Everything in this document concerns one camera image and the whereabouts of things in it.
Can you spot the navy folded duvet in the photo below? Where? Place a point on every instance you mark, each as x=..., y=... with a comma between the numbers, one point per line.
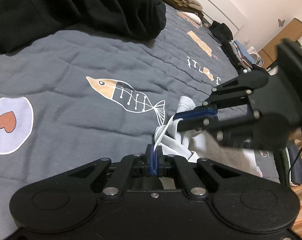
x=289, y=165

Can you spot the stack of folded clothes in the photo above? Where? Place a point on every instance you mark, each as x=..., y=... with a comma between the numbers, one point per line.
x=238, y=56

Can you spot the grey quilted bedspread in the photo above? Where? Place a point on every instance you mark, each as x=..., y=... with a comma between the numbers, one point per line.
x=79, y=95

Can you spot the white t-shirt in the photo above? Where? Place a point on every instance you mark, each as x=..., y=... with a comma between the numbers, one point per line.
x=193, y=145

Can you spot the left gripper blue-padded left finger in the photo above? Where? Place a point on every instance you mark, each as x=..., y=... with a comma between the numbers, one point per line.
x=133, y=173

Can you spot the white pillow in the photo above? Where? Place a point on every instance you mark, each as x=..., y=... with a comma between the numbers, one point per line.
x=193, y=17

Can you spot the black clothes pile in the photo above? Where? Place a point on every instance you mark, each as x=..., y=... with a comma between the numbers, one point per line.
x=24, y=21

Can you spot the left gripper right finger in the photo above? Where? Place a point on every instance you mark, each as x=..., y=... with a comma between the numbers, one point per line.
x=181, y=171

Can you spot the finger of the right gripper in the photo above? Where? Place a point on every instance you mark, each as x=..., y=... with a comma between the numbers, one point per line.
x=196, y=113
x=188, y=125

